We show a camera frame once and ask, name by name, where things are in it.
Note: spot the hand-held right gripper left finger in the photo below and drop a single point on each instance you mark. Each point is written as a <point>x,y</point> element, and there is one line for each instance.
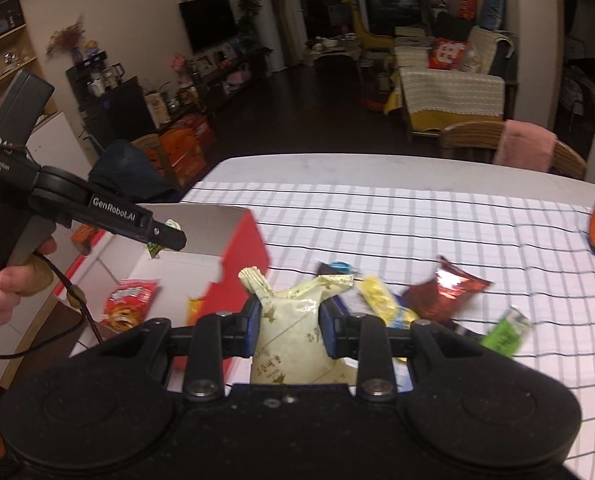
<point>254,327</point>

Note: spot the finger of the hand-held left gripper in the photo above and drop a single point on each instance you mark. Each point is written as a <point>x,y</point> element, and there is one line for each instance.
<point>142,225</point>

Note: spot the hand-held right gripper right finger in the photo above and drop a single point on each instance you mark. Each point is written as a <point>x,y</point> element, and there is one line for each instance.
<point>327,332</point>

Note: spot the small green snack packet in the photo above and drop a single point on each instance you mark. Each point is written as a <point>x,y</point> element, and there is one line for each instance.
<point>155,250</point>

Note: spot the cream snack packet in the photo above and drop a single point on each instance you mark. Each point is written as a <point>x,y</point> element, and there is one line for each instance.
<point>290,320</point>

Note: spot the black snack packet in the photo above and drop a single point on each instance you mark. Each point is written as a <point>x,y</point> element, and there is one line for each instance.
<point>327,269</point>

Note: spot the red cardboard box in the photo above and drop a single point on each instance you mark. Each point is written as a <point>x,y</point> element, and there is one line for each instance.
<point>237,250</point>

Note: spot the person's left hand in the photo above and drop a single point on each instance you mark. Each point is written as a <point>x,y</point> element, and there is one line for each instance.
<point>12,287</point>

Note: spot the dark blue chair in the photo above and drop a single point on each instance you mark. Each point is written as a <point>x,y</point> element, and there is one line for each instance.
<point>127,170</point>

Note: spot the orange snack packet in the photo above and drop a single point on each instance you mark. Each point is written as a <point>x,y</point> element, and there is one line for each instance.
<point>195,310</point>

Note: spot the yellow snack packet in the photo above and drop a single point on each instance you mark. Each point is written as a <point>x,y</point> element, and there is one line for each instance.
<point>380,300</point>

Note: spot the red chips packet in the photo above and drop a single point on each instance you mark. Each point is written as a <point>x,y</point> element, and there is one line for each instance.
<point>127,305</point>

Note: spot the orange cartons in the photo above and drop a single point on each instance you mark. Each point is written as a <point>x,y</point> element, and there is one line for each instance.
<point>187,145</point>

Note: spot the wooden shelving unit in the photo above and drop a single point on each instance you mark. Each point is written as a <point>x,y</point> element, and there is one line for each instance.
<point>2,45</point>

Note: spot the dark sideboard cabinet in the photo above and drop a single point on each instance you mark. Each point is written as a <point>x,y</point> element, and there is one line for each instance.
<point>122,105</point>

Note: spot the checked tablecloth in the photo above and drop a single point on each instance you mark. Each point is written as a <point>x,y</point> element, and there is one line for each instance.
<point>377,220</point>

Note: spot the dark red foil packet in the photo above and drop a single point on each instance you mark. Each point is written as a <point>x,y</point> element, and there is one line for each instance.
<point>445,290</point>

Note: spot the dried flower bouquet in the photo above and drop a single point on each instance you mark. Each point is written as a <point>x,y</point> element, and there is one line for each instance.
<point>67,35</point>

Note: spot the television stand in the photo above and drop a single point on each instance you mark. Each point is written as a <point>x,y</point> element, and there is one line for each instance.
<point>222,75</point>

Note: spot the green white snack packet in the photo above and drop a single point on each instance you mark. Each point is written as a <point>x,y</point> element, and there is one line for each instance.
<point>505,332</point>

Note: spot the black television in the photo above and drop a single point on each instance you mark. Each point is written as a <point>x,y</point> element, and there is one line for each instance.
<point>208,22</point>

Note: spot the green houseplant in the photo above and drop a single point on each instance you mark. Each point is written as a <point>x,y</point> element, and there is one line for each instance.
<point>250,15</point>

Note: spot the wooden chair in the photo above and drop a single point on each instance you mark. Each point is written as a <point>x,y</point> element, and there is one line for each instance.
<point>470,140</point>

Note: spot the white tower air conditioner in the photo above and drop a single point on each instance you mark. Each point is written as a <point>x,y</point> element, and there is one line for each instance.
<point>267,20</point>

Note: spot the coffee table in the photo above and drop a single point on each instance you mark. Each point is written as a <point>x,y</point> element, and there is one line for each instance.
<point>335,50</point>

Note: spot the sofa with cream cover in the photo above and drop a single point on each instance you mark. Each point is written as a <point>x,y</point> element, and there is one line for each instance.
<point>447,90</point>

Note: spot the pink towel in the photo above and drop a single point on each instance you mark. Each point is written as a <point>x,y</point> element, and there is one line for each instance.
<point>525,145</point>

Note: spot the yellow toy giraffe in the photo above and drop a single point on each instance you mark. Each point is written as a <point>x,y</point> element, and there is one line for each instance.
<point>365,30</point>

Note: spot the red cushion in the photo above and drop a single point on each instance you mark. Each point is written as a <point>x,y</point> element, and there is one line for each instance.
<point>447,54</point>

